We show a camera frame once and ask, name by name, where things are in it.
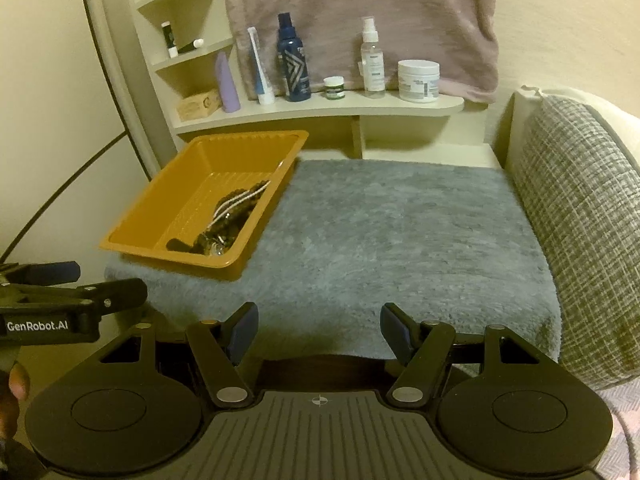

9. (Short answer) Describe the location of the pink knitted blanket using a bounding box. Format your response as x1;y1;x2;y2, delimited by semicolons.
592;382;640;480

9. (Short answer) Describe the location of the grey woven cushion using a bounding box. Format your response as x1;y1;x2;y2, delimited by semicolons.
512;95;640;391

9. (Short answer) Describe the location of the white and blue tube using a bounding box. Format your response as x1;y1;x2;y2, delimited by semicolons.
247;26;275;106

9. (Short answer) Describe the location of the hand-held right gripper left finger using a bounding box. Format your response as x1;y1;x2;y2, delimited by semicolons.
99;301;261;409

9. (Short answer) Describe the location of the small cardboard box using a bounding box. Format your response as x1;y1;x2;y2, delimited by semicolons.
177;89;222;122

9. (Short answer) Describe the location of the person's left hand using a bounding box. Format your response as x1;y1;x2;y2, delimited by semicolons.
0;360;32;441

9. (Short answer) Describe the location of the white pearl necklace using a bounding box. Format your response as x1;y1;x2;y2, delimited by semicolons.
210;180;273;226

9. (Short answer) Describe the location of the cream corner shelf unit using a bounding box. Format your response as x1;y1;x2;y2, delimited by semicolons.
127;0;503;171

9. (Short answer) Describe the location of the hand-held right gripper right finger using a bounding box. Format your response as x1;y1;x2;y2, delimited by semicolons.
379;302;546;407

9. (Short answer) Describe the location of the lavender tube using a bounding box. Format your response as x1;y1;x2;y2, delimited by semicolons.
215;52;242;113

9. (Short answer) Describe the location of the grey-blue towel mat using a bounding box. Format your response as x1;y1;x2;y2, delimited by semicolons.
103;159;561;366

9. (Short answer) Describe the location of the orange plastic tray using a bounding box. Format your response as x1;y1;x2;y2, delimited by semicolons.
98;129;311;282

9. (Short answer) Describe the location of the cream curved furniture panel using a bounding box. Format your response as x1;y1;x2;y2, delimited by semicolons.
75;0;176;181

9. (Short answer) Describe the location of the dark blue spray bottle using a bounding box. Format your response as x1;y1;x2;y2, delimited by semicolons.
276;12;312;102

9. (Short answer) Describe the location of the white cream jar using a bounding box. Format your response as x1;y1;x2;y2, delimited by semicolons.
398;59;441;103

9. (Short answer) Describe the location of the brown bead necklace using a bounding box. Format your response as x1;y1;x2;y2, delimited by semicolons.
197;175;275;257

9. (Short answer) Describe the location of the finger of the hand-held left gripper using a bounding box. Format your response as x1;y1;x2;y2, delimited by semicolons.
0;260;82;286
0;278;148;318

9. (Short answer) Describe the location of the clear spray bottle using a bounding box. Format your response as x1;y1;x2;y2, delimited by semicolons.
360;16;387;98

